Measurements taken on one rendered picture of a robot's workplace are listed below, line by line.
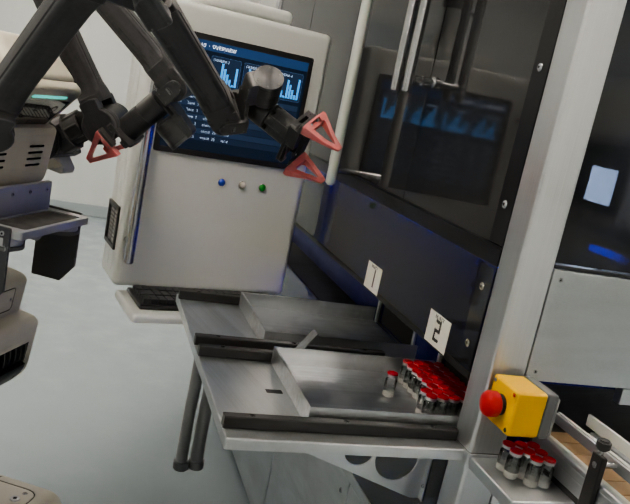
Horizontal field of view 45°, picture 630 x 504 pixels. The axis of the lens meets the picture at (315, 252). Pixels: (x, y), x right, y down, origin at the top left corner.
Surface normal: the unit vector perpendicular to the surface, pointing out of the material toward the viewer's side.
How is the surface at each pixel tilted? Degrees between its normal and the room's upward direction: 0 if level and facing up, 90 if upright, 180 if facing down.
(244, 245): 90
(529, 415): 90
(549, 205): 90
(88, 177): 90
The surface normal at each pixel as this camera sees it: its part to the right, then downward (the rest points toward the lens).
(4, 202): 0.96, 0.23
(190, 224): 0.44, 0.27
